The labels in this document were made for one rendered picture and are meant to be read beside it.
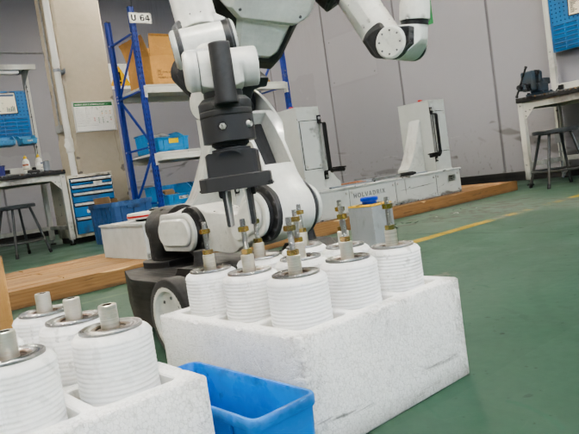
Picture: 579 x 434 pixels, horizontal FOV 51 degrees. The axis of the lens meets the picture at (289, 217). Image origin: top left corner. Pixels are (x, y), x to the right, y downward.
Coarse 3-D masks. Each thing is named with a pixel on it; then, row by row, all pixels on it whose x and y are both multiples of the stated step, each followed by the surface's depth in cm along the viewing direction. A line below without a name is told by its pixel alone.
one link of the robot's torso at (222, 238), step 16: (256, 192) 147; (192, 208) 174; (208, 208) 174; (224, 208) 175; (240, 208) 150; (256, 208) 145; (320, 208) 154; (208, 224) 172; (224, 224) 165; (224, 240) 167; (240, 240) 153
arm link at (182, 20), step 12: (180, 0) 125; (192, 0) 125; (204, 0) 125; (180, 12) 125; (192, 12) 124; (204, 12) 124; (180, 24) 125; (192, 24) 124; (180, 48) 119; (180, 60) 121
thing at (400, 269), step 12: (372, 252) 108; (384, 252) 106; (396, 252) 105; (408, 252) 106; (384, 264) 106; (396, 264) 105; (408, 264) 106; (420, 264) 108; (384, 276) 107; (396, 276) 106; (408, 276) 106; (420, 276) 108; (384, 288) 107; (396, 288) 106; (408, 288) 106
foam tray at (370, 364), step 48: (432, 288) 105; (192, 336) 106; (240, 336) 95; (288, 336) 86; (336, 336) 89; (384, 336) 96; (432, 336) 104; (336, 384) 89; (384, 384) 96; (432, 384) 103; (336, 432) 88
